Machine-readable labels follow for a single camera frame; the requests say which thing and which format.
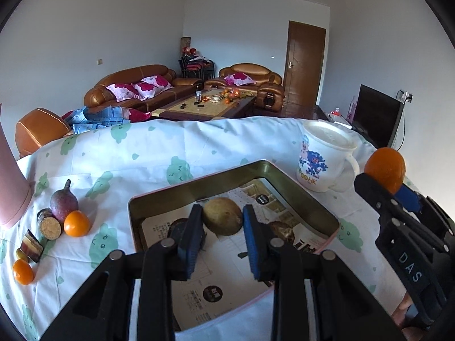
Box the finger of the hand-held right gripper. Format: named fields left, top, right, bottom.
left=394, top=184, right=455, bottom=237
left=353, top=172, right=448, bottom=257

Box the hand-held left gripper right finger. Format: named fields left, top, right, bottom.
left=242, top=204, right=406, bottom=341

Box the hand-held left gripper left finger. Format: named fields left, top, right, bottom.
left=41, top=204, right=205, bottom=341

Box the orange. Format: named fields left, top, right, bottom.
left=12, top=259, right=35, bottom=286
left=63, top=210, right=90, bottom=238
left=365, top=147, right=406, bottom=195

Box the metal tray with pink rim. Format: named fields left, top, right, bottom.
left=127, top=160, right=341, bottom=334

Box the dark layered cake piece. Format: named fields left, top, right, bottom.
left=20, top=230, right=44, bottom=263

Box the person's right hand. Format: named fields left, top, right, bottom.
left=390, top=291, right=427, bottom=341

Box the printed paper sheet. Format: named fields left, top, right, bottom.
left=141, top=178, right=329, bottom=331

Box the dark brown rough fruit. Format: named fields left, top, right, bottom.
left=267, top=221, right=295, bottom=245

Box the round tan-brown fruit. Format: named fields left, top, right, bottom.
left=202, top=198, right=244, bottom=237

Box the white printed mug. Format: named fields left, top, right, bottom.
left=296, top=128, right=360, bottom=193

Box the white mug lid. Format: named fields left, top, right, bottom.
left=302, top=120, right=358, bottom=150

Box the black television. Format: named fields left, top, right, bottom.
left=351, top=84, right=405, bottom=149

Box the wooden coffee table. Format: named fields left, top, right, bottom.
left=151, top=89, right=257, bottom=121

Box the purple passion fruit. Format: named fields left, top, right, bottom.
left=50, top=179, right=79, bottom=224

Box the pink floral blanket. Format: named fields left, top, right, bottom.
left=123, top=108, right=152, bottom=122

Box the sugarcane piece with tan end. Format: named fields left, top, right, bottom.
left=36, top=208, right=64, bottom=240

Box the brown wooden door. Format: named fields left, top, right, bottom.
left=282, top=20, right=327, bottom=106

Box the pile of small oranges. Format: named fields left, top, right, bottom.
left=213, top=88, right=257, bottom=102

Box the blue plaid cloth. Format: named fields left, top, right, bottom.
left=62, top=106, right=132, bottom=134

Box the pink floral pillow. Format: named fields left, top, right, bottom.
left=106, top=82, right=143, bottom=102
left=224, top=72, right=257, bottom=86
left=133, top=76, right=175, bottom=101

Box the brown leather armchair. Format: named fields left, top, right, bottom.
left=204, top=63, right=285, bottom=112

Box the long brown leather sofa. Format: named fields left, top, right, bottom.
left=83, top=65, right=205, bottom=112

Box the stack of black chairs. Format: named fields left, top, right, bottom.
left=178, top=54, right=216, bottom=80

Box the pink jug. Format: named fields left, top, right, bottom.
left=0, top=103, right=33, bottom=230

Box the black power cable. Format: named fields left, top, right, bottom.
left=391, top=101, right=408, bottom=153

